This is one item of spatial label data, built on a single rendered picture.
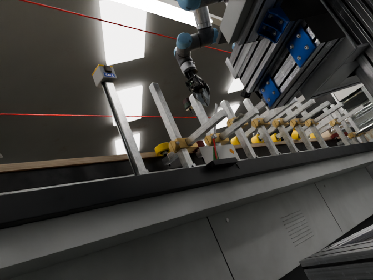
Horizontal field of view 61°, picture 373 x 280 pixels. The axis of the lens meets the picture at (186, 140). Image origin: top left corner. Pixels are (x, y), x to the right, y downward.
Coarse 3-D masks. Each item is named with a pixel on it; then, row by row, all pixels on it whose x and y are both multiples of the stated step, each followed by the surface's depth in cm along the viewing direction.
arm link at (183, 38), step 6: (180, 36) 154; (186, 36) 154; (192, 36) 157; (180, 42) 153; (186, 42) 153; (192, 42) 156; (198, 42) 157; (180, 48) 156; (186, 48) 156; (192, 48) 158; (198, 48) 161; (180, 54) 161; (186, 54) 161
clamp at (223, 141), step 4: (208, 136) 158; (204, 140) 160; (208, 140) 158; (212, 140) 157; (216, 140) 159; (220, 140) 161; (224, 140) 163; (228, 140) 165; (208, 144) 158; (212, 144) 159; (224, 144) 168
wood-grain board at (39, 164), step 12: (240, 144) 210; (252, 144) 219; (264, 144) 229; (276, 144) 241; (108, 156) 140; (120, 156) 144; (144, 156) 153; (156, 156) 158; (0, 168) 110; (12, 168) 112; (24, 168) 115; (36, 168) 118
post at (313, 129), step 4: (296, 104) 259; (300, 104) 256; (304, 112) 254; (312, 124) 250; (312, 128) 250; (316, 128) 250; (312, 132) 250; (316, 132) 248; (316, 136) 248; (320, 136) 247; (320, 140) 246; (320, 144) 246; (324, 144) 244
